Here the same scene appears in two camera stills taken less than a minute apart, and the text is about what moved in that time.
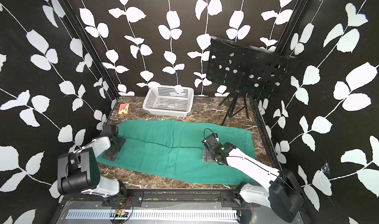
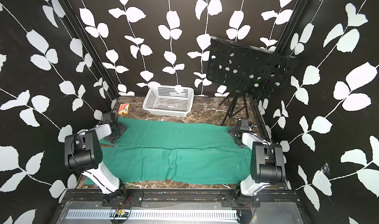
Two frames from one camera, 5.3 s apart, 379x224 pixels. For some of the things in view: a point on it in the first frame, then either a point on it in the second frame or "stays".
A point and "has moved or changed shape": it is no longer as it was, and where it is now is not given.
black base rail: (165, 198) stays
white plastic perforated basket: (169, 100) stays
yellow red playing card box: (124, 108) stays
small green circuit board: (121, 213) stays
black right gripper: (207, 154) -> (235, 130)
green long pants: (174, 149) has moved or changed shape
